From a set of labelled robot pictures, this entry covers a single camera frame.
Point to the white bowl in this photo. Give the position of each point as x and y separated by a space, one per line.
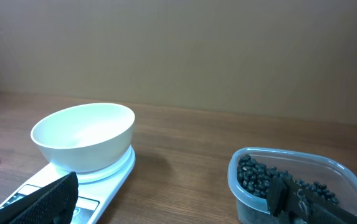
85 138

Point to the black beans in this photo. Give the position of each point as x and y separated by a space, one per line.
255 178

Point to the clear plastic container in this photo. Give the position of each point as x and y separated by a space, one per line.
301 166

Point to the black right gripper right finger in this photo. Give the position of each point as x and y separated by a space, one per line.
292 203

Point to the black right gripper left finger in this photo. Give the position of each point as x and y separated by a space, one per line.
54 203

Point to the white digital kitchen scale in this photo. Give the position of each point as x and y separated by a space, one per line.
96 189

